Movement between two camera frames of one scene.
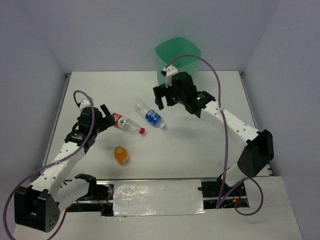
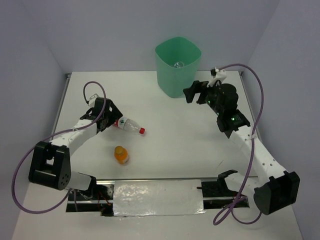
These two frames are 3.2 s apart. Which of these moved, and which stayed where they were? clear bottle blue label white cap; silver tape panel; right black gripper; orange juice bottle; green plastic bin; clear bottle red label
Moved: right black gripper; clear bottle blue label white cap
Stayed: silver tape panel; clear bottle red label; green plastic bin; orange juice bottle
